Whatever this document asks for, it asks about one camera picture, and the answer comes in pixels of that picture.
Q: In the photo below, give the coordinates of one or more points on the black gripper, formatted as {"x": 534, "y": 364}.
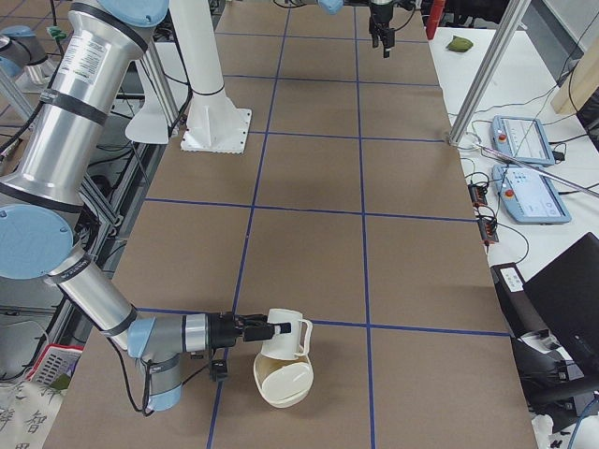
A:
{"x": 380, "y": 13}
{"x": 221, "y": 331}

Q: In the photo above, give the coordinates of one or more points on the white mug with handle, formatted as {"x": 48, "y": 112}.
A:
{"x": 292, "y": 336}

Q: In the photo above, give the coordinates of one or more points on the red cylinder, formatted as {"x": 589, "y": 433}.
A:
{"x": 435, "y": 15}

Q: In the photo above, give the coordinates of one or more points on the green bean bag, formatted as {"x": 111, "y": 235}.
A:
{"x": 459, "y": 44}

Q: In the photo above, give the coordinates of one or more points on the upper blue teach pendant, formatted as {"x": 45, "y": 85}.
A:
{"x": 522, "y": 138}

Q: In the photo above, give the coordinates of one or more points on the blue teach pendant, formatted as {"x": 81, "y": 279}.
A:
{"x": 522, "y": 138}
{"x": 528, "y": 197}

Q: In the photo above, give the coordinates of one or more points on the white red plastic basket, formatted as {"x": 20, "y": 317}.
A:
{"x": 56, "y": 360}

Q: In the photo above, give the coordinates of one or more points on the lower blue teach pendant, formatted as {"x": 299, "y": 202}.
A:
{"x": 528, "y": 197}

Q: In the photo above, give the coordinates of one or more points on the black laptop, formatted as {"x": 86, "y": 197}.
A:
{"x": 565, "y": 295}

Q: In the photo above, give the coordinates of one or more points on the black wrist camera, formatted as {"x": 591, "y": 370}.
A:
{"x": 218, "y": 370}

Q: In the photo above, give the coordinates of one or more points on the aluminium frame post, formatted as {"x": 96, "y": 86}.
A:
{"x": 493, "y": 56}

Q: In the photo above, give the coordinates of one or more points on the white camera stand column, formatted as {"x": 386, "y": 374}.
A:
{"x": 214, "y": 123}

